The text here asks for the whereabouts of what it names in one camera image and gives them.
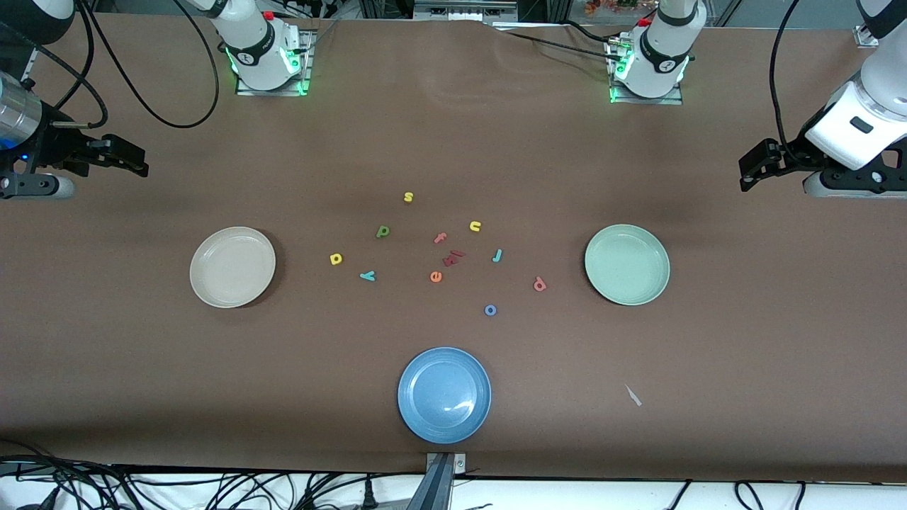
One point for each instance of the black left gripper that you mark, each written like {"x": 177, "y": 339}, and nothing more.
{"x": 791, "y": 154}

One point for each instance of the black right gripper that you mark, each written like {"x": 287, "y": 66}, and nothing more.
{"x": 51, "y": 144}

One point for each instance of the red foam letter p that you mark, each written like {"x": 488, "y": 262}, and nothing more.
{"x": 540, "y": 285}

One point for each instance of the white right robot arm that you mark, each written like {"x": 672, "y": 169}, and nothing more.
{"x": 258, "y": 42}

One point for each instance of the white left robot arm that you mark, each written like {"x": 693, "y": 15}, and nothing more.
{"x": 662, "y": 49}

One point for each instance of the beige round plate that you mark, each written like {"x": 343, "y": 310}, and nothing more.
{"x": 232, "y": 267}

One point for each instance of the green round plate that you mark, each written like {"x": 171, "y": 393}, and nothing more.
{"x": 627, "y": 264}

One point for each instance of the brown table cover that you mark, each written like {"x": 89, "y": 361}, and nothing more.
{"x": 142, "y": 354}

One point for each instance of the orange flowers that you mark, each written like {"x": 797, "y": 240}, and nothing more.
{"x": 609, "y": 6}

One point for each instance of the white paper scrap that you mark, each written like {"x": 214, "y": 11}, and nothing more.
{"x": 633, "y": 395}

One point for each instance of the dark red foam letter k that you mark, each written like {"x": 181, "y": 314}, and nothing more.
{"x": 449, "y": 261}

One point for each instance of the grey metal box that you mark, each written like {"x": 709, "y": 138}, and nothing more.
{"x": 464, "y": 10}

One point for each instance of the blue round plate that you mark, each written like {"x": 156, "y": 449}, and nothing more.
{"x": 444, "y": 394}

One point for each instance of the black power plug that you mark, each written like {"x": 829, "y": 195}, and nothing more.
{"x": 368, "y": 496}

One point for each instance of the aluminium frame corner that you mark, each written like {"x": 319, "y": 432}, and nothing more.
{"x": 866, "y": 35}

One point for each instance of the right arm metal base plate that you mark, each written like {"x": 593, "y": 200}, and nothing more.
{"x": 306, "y": 78}

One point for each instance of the metal camera pole bracket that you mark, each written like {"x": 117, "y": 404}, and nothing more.
{"x": 439, "y": 489}

